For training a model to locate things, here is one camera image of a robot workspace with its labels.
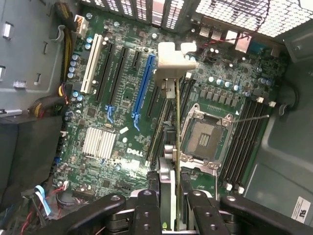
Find metal socket cover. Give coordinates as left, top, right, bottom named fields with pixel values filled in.
left=180, top=156, right=221, bottom=177

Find CPU socket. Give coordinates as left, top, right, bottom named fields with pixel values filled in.
left=179, top=102, right=234, bottom=170

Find silver finned chipset heatsink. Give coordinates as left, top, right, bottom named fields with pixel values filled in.
left=82, top=126, right=117, bottom=160

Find open black PC case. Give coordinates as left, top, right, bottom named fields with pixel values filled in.
left=0, top=0, right=313, bottom=235

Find green Dell motherboard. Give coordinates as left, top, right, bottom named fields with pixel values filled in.
left=50, top=7, right=287, bottom=204

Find thin metal locking lever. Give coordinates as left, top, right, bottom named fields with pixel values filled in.
left=229, top=114, right=270, bottom=123

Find blue expansion slot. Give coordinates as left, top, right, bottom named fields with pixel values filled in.
left=131, top=53, right=157, bottom=118

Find black plastic shroud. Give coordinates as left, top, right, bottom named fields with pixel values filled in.
left=0, top=115, right=65, bottom=204

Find long black expansion slot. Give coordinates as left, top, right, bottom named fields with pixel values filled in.
left=107, top=46, right=129, bottom=107
left=94, top=41, right=115, bottom=104

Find white expansion slot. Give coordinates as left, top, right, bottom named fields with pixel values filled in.
left=80, top=33, right=103, bottom=95

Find white power connector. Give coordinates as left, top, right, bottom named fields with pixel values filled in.
left=73, top=14, right=89, bottom=38

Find silver power supply unit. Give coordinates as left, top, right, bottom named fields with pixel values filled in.
left=0, top=0, right=83, bottom=118

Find blue flat wire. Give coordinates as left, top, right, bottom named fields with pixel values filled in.
left=33, top=184, right=52, bottom=214

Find braided black power cable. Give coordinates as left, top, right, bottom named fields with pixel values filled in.
left=27, top=82, right=72, bottom=118

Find red black twisted wire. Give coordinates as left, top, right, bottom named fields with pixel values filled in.
left=195, top=0, right=271, bottom=47

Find yellow black power wires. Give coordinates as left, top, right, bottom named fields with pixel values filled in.
left=53, top=1, right=74, bottom=84

